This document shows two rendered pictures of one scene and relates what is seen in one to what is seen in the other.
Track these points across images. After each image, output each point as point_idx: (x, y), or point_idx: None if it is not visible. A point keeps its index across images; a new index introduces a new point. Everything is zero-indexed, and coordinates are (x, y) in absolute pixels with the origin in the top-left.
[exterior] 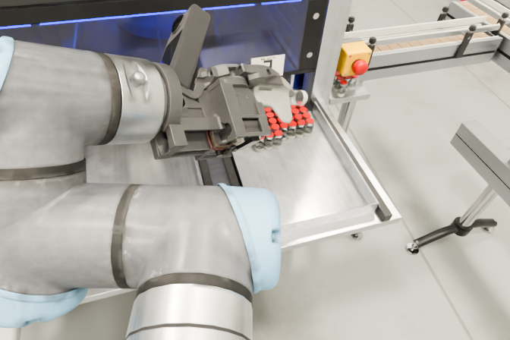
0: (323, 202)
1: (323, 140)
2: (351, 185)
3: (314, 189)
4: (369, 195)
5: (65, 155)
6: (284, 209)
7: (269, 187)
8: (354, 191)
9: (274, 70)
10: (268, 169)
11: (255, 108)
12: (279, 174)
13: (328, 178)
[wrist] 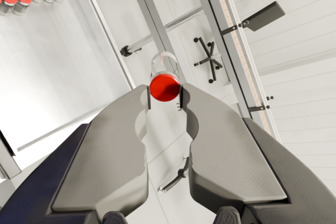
0: (84, 92)
1: (77, 10)
2: (106, 70)
3: (74, 77)
4: (124, 85)
5: None
6: (42, 106)
7: (17, 78)
8: (109, 77)
9: (273, 138)
10: (10, 49)
11: None
12: (28, 56)
13: (87, 63)
